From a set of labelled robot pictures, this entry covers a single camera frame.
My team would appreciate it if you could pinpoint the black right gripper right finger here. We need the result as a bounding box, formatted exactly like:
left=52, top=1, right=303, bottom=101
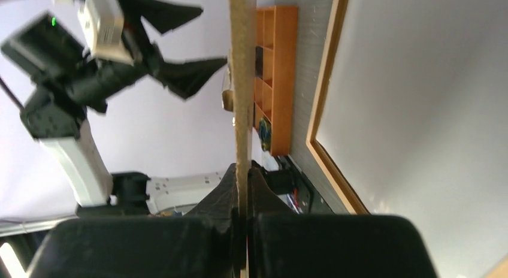
left=247, top=167, right=437, bottom=277

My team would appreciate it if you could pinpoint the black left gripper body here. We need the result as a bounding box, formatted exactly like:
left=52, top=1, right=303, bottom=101
left=1, top=11, right=163, bottom=114

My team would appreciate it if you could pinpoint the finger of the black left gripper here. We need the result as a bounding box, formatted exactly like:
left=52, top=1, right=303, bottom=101
left=118, top=0, right=203, bottom=34
left=156, top=57, right=228, bottom=99

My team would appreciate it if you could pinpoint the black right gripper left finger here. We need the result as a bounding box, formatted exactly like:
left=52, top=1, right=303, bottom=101
left=28, top=165, right=240, bottom=278

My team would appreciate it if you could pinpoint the orange wooden picture frame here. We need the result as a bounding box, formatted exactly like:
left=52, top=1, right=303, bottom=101
left=306, top=0, right=508, bottom=278

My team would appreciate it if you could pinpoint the brown backing board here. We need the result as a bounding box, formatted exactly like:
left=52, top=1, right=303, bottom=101
left=228, top=0, right=258, bottom=213

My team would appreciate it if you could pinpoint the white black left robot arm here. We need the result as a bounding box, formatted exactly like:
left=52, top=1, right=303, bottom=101
left=1, top=0, right=228, bottom=215

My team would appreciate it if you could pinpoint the black tape roll upper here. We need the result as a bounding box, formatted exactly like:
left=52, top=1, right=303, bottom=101
left=255, top=46, right=264, bottom=78

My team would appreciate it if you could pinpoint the orange compartment tray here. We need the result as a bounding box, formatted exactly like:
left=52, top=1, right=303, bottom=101
left=253, top=5, right=298, bottom=156

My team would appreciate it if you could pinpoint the dark striped tape roll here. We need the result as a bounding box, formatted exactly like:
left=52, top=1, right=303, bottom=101
left=258, top=117, right=271, bottom=152

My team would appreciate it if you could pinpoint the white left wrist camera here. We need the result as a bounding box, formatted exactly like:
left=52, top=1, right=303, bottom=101
left=77, top=0, right=134, bottom=65

